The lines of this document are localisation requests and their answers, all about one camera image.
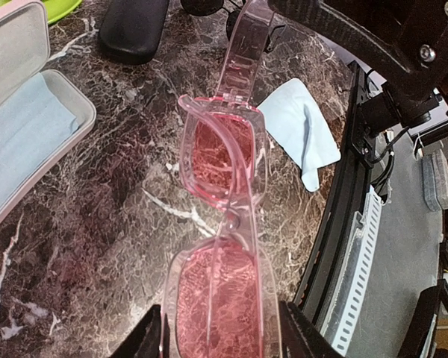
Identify black glasses case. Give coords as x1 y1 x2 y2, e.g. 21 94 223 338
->
98 0 169 65

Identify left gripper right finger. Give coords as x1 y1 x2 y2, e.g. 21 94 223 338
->
279 301 342 358

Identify pink sunglasses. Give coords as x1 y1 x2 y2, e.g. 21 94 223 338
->
159 0 281 358

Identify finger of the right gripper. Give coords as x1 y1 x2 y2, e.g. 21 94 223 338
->
268 1 431 75

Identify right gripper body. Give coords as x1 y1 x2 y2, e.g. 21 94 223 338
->
380 1 448 128

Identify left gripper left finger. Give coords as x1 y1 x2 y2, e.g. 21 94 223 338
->
110 304 161 358

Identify blue cleaning cloth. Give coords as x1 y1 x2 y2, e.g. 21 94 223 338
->
258 78 341 192
0 73 78 209

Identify black sunglasses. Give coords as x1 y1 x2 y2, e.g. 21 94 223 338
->
181 0 287 55

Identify black table front rail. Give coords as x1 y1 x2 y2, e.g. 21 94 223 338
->
293 61 376 330

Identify green plate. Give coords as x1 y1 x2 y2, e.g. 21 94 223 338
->
43 0 82 25

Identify white slotted cable duct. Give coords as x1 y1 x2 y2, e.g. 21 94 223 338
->
320 186 382 357

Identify pink glasses case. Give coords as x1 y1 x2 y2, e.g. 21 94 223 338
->
0 1 96 224

